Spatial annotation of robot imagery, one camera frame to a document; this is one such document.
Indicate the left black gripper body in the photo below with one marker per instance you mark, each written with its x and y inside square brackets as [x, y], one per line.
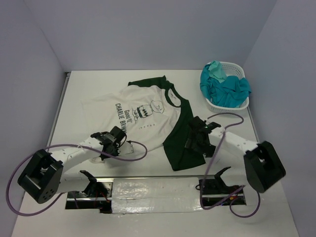
[115, 151]

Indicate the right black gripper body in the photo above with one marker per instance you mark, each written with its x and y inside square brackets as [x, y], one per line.
[204, 148]

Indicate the white and green t-shirt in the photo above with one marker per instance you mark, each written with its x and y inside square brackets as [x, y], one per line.
[149, 111]

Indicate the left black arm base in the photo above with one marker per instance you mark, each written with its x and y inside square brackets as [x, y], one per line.
[94, 188]

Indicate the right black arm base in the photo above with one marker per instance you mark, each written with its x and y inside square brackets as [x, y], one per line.
[217, 186]

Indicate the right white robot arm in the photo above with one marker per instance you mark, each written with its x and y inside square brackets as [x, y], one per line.
[263, 167]

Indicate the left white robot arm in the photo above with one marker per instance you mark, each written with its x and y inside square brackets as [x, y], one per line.
[46, 174]

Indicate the teal t-shirt in basket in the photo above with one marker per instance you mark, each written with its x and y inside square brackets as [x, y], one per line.
[230, 94]

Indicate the silver tape sheet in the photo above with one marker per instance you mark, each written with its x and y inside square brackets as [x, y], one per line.
[155, 195]

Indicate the white plastic laundry basket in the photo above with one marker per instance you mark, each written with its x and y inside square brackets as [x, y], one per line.
[231, 69]

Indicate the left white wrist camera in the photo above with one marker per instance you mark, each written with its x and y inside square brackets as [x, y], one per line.
[125, 149]

